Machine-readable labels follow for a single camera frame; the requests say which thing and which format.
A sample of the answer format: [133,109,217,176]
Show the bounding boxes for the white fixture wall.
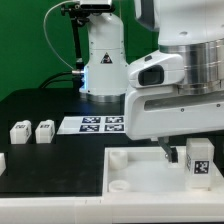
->
[0,193,224,224]

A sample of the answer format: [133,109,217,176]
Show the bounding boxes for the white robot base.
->
[79,13,128,103]

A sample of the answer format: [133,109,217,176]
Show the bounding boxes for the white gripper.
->
[124,86,224,163]

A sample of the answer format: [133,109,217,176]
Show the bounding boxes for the white block left edge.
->
[0,153,6,176]

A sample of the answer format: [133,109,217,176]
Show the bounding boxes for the black camera stand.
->
[61,0,115,75]

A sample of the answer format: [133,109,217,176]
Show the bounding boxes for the white square table top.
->
[101,145,224,196]

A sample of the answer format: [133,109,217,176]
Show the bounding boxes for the black cables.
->
[38,72,82,90]

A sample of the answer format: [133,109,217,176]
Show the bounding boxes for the white cable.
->
[43,0,81,71]

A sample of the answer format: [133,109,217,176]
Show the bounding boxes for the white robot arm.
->
[124,0,224,163]

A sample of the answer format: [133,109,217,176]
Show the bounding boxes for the white sheet with tags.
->
[57,116,125,135]

